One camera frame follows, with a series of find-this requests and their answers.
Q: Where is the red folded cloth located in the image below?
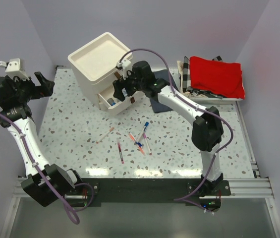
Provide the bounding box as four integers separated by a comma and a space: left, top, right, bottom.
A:
189, 56, 245, 100

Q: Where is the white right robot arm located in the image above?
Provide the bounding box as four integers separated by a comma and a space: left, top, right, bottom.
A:
113, 59, 223, 198

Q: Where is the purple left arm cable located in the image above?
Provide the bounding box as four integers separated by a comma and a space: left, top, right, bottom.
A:
0, 60, 96, 224

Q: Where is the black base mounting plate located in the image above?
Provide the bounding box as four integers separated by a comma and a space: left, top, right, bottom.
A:
55, 177, 232, 208

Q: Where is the pink-capped white marker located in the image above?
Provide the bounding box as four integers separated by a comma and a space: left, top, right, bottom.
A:
143, 133, 152, 155

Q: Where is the red pen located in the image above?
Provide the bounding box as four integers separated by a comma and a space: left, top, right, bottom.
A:
117, 138, 124, 164

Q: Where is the black white checkered cloth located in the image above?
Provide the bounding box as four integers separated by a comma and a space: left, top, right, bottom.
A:
180, 56, 191, 93

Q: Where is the blue grey glue stick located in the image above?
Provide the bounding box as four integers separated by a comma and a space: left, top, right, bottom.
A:
107, 98, 116, 106

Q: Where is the orange marker pen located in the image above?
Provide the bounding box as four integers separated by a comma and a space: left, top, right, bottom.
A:
128, 132, 145, 155

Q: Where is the dark blue pencil pouch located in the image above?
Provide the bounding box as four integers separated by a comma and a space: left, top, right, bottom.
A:
150, 69, 172, 114

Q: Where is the white cloth basket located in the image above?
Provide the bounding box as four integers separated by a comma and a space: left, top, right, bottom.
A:
175, 60, 242, 104

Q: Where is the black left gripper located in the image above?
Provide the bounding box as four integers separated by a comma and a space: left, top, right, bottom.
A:
5, 71, 54, 103

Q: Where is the blue patterned tape roll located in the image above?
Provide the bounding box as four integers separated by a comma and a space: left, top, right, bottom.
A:
122, 88, 128, 97

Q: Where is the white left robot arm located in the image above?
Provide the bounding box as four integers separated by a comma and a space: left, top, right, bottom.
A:
0, 72, 84, 207

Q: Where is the cream drawer organizer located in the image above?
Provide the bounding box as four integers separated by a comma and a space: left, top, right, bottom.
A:
67, 32, 144, 116

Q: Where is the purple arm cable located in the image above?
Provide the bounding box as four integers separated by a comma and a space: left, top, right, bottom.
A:
0, 60, 96, 224
119, 48, 234, 213

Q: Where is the blue-capped white marker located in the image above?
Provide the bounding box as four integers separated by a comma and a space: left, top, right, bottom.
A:
136, 122, 149, 147

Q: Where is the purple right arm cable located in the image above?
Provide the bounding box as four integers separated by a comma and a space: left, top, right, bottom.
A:
119, 48, 234, 213

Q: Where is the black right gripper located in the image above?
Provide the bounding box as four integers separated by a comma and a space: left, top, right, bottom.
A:
113, 67, 145, 102

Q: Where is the aluminium frame rail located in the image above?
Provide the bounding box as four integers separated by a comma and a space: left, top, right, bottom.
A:
0, 99, 280, 238

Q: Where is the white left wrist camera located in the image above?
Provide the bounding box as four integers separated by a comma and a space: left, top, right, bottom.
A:
0, 58, 30, 81

